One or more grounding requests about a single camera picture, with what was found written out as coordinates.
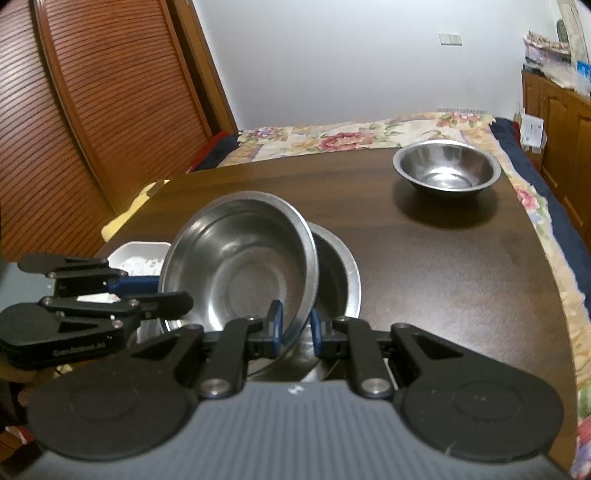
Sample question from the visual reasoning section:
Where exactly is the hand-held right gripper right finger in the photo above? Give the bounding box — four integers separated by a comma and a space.
310, 308, 465, 400

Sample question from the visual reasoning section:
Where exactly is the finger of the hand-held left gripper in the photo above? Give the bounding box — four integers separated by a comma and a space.
39, 291, 195, 333
18, 254, 160, 296

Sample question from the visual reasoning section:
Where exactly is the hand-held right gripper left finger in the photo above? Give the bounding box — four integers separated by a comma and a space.
131, 300, 283, 400

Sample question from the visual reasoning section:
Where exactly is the large steel bowl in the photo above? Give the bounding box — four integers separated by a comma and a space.
139, 220, 362, 384

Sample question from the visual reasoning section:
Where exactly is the medium steel bowl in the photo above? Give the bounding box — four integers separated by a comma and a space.
158, 191, 320, 348

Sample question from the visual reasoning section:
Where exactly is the yellow plush cushion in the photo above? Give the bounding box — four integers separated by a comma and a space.
102, 179, 169, 241

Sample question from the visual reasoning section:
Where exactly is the red cloth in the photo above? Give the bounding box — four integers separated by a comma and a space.
189, 130, 234, 171

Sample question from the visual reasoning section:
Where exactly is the wooden louvered wardrobe door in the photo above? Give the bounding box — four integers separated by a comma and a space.
0, 0, 116, 259
30, 0, 238, 217

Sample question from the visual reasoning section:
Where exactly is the floral bedspread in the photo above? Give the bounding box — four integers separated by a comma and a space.
217, 111, 591, 480

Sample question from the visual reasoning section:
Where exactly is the small steel bowl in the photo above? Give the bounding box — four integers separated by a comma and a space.
392, 141, 502, 198

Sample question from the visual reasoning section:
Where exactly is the white box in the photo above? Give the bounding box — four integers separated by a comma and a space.
521, 113, 546, 151

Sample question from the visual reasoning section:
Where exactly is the wooden cabinet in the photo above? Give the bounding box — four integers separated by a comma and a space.
522, 69, 591, 241

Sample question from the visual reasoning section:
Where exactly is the stack of papers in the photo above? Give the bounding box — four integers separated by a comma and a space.
524, 31, 573, 80

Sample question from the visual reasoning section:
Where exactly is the clear plastic bag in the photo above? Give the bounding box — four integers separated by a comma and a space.
556, 0, 591, 97

